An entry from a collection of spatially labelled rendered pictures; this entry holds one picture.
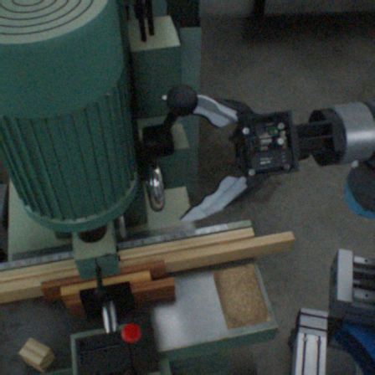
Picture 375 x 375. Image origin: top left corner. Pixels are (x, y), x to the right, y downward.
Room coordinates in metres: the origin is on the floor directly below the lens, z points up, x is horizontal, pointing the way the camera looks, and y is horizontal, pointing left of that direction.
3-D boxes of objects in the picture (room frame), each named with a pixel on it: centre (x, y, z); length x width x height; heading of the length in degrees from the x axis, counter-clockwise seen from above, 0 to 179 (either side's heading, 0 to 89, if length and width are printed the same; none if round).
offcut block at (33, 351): (0.31, 0.26, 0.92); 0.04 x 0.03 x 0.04; 63
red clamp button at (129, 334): (0.31, 0.09, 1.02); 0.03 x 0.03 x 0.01
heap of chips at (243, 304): (0.43, -0.10, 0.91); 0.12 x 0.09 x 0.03; 12
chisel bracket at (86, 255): (0.49, 0.16, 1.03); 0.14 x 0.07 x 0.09; 12
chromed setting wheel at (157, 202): (0.62, 0.07, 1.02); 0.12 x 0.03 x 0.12; 12
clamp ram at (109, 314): (0.37, 0.14, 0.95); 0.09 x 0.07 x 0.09; 102
